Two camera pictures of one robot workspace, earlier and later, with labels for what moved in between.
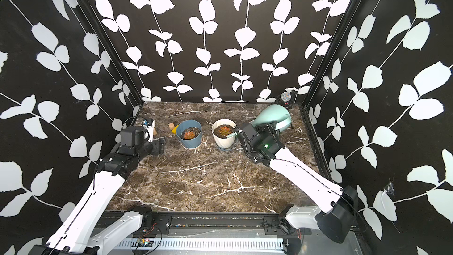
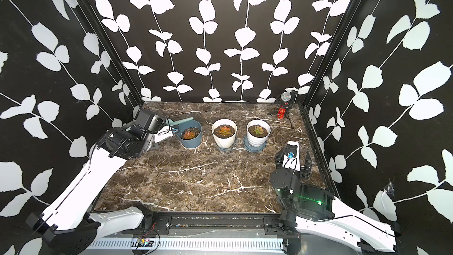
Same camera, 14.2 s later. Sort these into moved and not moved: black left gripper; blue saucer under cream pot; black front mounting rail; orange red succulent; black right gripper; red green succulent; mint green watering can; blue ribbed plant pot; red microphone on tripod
Moved: black left gripper; black right gripper; mint green watering can
Not moved: red green succulent; blue ribbed plant pot; red microphone on tripod; orange red succulent; black front mounting rail; blue saucer under cream pot
